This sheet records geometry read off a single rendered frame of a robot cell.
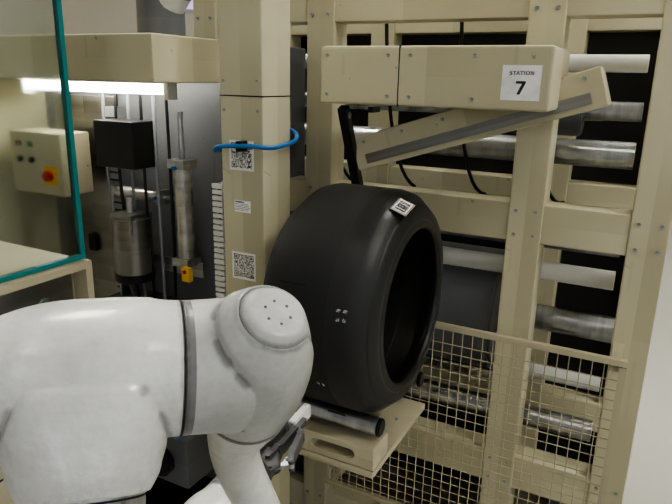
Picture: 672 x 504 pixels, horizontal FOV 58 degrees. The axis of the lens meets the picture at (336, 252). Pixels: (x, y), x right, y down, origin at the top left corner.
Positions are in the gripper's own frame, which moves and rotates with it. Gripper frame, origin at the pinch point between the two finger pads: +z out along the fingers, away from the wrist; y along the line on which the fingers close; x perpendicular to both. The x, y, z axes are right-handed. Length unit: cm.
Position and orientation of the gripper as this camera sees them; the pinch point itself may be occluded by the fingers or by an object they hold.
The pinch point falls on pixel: (300, 418)
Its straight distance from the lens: 134.0
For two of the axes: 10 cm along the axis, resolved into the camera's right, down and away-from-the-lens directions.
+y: -8.8, -1.4, 4.4
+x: 0.5, 9.2, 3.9
